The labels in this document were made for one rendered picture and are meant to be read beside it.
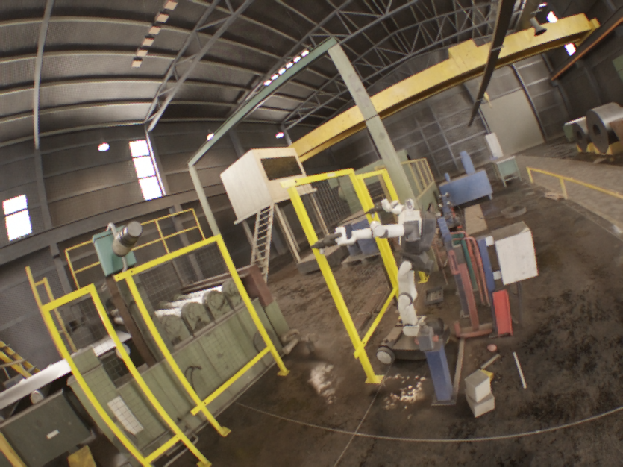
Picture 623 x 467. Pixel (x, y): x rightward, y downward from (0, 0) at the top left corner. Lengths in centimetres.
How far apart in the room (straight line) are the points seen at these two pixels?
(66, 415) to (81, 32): 1054
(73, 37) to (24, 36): 192
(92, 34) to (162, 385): 1070
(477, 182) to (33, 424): 1005
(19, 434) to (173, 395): 184
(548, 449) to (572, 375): 61
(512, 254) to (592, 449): 150
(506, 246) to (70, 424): 404
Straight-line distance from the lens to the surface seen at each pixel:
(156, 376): 300
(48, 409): 304
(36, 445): 323
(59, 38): 1120
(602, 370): 228
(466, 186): 852
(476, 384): 187
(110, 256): 276
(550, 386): 218
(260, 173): 1057
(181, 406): 316
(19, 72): 1194
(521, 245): 214
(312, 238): 189
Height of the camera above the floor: 166
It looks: 4 degrees down
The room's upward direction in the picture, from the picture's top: 23 degrees counter-clockwise
